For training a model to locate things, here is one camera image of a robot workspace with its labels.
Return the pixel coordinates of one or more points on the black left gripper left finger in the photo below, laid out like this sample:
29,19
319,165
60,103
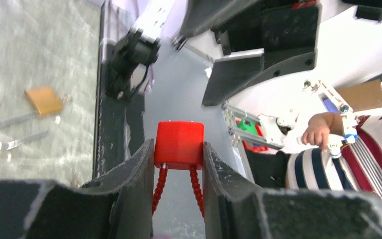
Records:
116,205

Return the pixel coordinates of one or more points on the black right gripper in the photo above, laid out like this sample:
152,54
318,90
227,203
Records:
285,29

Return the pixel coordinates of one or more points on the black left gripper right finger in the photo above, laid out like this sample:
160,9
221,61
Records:
236,208

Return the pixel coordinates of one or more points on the red cable lock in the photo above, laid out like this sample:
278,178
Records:
179,146

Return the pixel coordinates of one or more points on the brass padlock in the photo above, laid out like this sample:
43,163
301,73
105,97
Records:
44,101

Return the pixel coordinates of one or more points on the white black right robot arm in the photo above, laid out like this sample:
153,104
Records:
140,46

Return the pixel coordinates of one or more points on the operator bare hand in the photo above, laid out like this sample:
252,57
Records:
320,126

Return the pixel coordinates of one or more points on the crumpled white paper scrap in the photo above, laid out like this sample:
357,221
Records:
208,72

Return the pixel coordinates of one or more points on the white teleoperation leader device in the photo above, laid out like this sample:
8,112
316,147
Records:
274,127

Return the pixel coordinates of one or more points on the brown cardboard box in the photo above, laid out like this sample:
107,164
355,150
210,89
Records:
364,96

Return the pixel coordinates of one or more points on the operator striped shirt torso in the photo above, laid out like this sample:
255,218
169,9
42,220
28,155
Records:
359,167

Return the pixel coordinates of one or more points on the green plastic bracket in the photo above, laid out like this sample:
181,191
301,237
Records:
247,126

